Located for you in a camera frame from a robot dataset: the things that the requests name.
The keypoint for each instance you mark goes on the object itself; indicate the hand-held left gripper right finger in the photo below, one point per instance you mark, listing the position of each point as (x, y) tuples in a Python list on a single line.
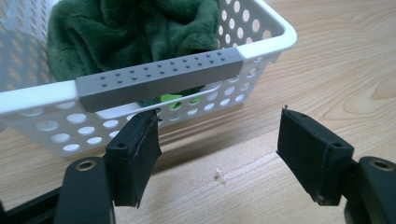
[(314, 155)]

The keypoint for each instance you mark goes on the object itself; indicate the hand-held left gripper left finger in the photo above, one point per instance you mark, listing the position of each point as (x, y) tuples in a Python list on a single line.
[(132, 158)]

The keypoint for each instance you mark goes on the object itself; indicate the white perforated plastic basket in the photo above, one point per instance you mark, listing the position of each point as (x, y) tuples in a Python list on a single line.
[(162, 77)]

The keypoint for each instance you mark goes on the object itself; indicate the dark green fleece cloth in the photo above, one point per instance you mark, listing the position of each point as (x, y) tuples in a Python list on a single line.
[(124, 34)]

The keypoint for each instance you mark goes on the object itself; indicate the bright green item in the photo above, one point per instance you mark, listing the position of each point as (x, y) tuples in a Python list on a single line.
[(170, 99)]

